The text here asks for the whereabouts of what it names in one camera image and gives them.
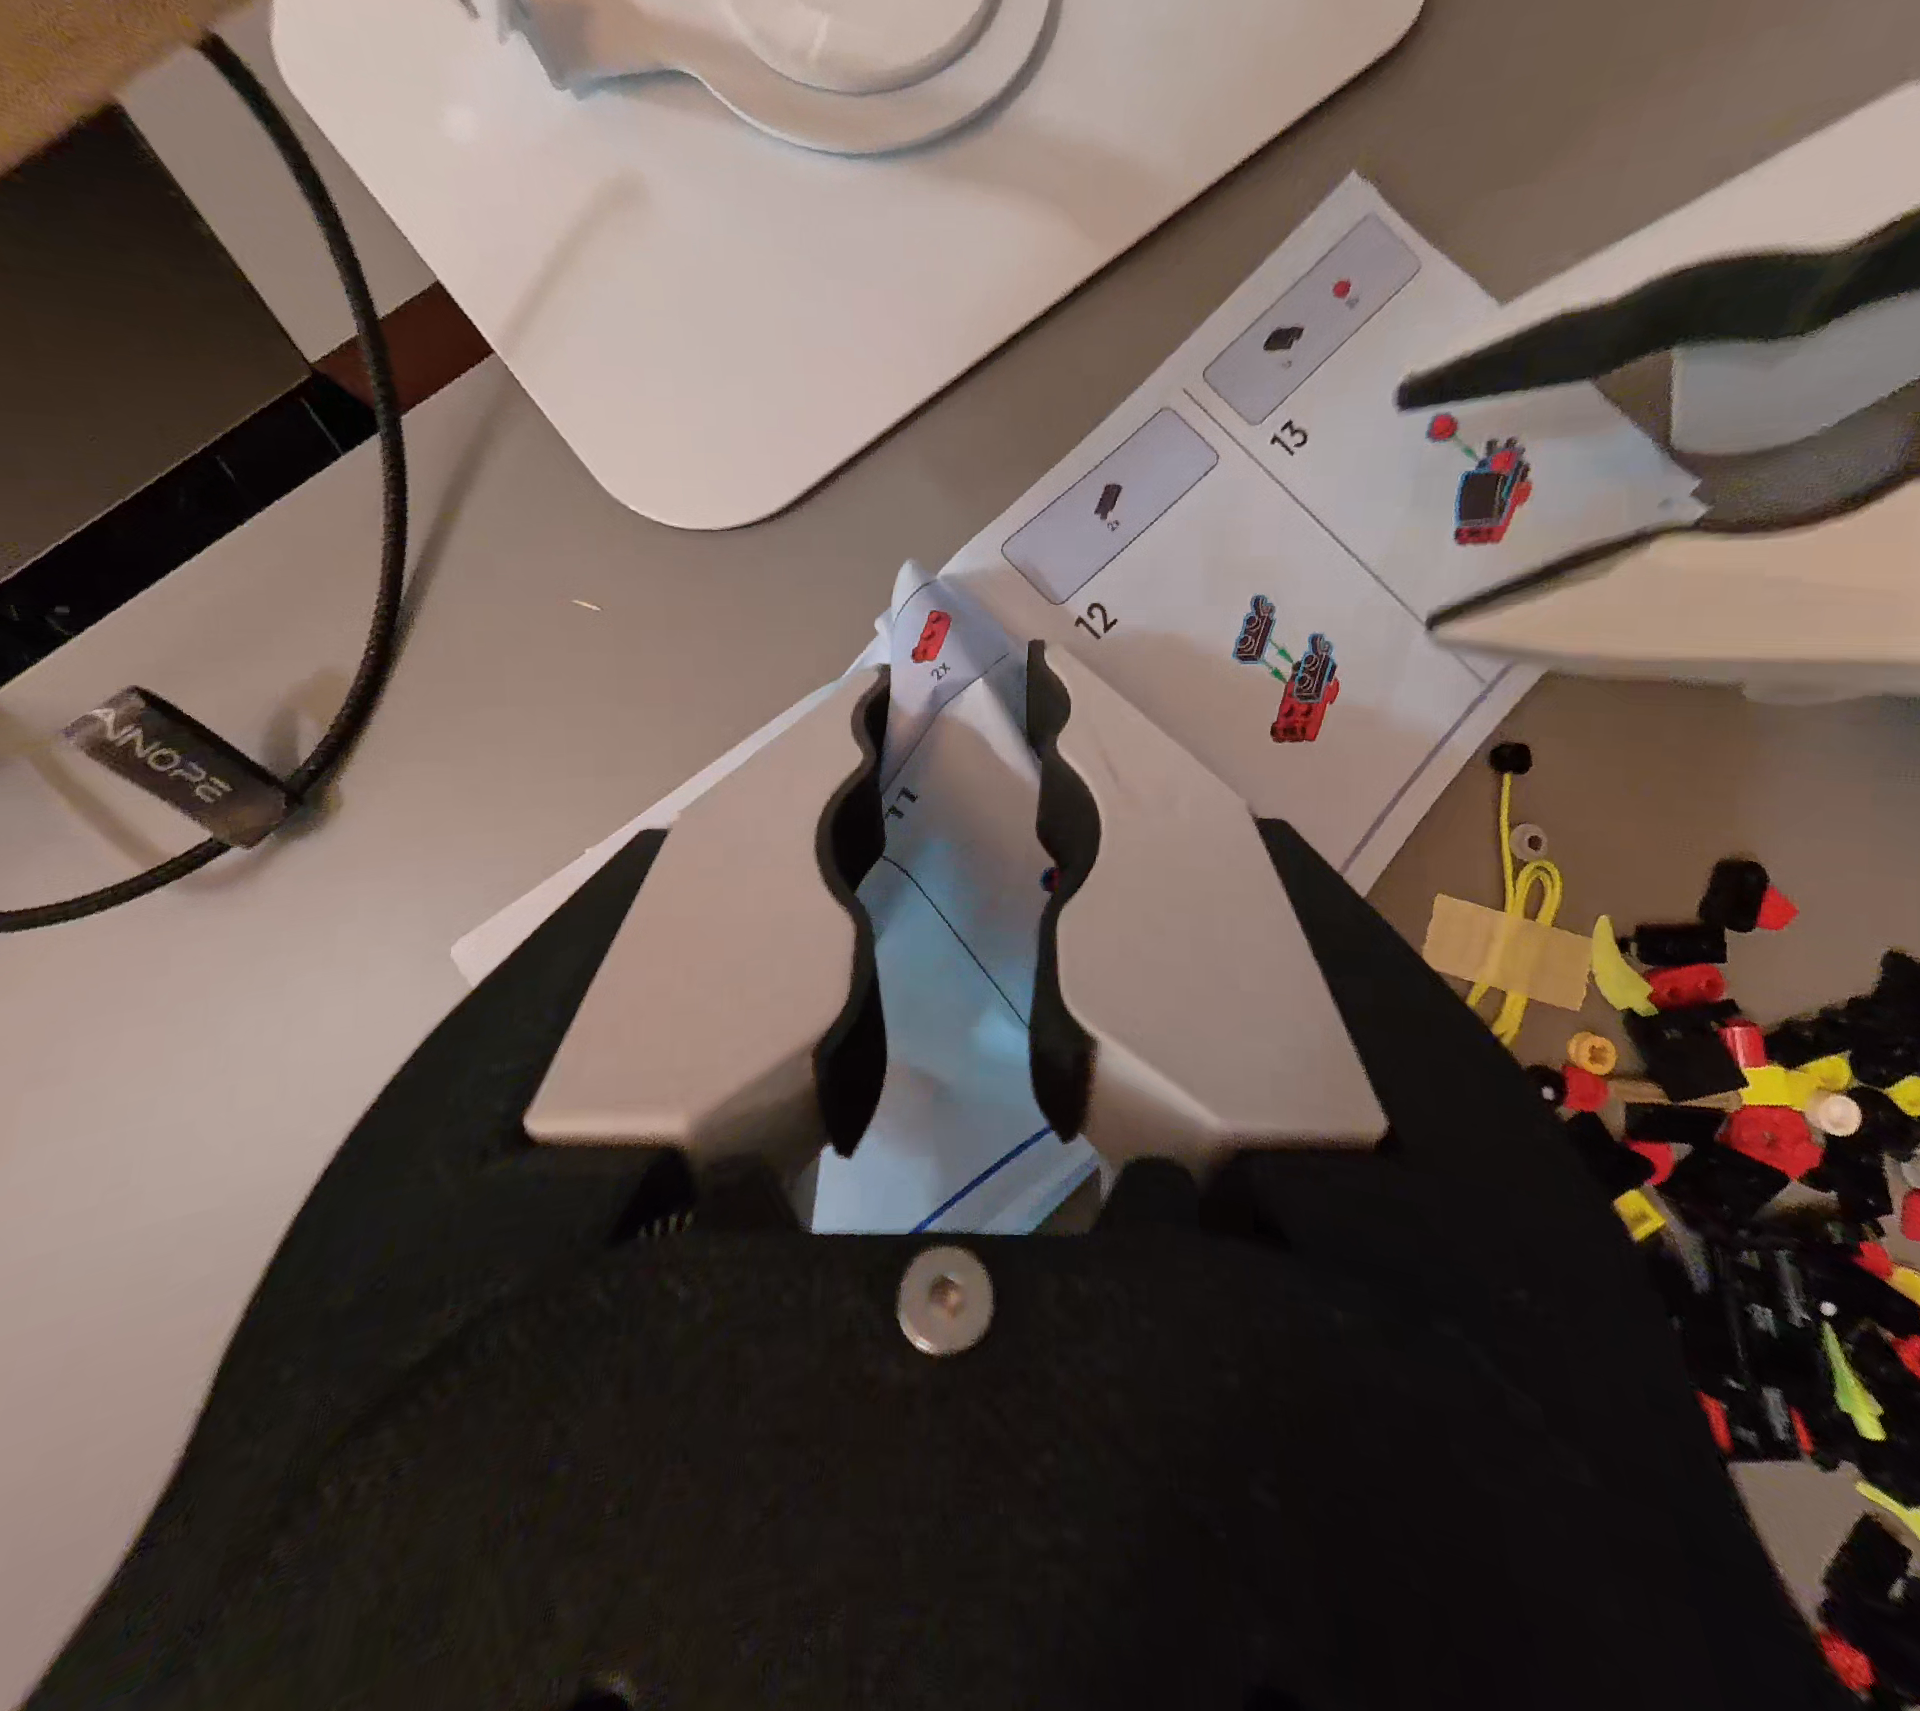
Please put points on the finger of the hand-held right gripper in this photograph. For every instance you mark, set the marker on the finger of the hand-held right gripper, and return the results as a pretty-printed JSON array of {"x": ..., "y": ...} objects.
[
  {"x": 1724, "y": 608},
  {"x": 1724, "y": 227}
]

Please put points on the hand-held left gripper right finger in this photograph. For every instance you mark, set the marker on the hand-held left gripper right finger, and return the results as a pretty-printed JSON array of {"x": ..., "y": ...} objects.
[{"x": 1200, "y": 962}]

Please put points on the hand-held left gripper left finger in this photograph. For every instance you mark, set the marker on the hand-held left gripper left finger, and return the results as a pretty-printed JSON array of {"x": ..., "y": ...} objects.
[{"x": 721, "y": 962}]

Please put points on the lego instruction booklet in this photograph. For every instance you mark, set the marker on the lego instruction booklet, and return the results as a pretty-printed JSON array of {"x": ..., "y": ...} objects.
[{"x": 1200, "y": 543}]

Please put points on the neon green lego feather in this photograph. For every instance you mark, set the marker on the neon green lego feather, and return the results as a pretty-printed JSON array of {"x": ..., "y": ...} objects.
[{"x": 1616, "y": 976}]

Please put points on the pile of lego pieces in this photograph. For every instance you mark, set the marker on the pile of lego pieces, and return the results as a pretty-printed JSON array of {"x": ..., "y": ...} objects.
[{"x": 1771, "y": 1232}]

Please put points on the clear tape piece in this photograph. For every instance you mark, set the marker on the clear tape piece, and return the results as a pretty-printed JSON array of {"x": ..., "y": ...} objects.
[{"x": 1561, "y": 968}]

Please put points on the dark rounded panel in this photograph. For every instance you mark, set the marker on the dark rounded panel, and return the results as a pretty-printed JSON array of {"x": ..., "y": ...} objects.
[{"x": 121, "y": 317}]

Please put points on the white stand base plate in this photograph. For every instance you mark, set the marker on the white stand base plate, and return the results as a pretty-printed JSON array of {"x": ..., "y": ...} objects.
[{"x": 750, "y": 317}]

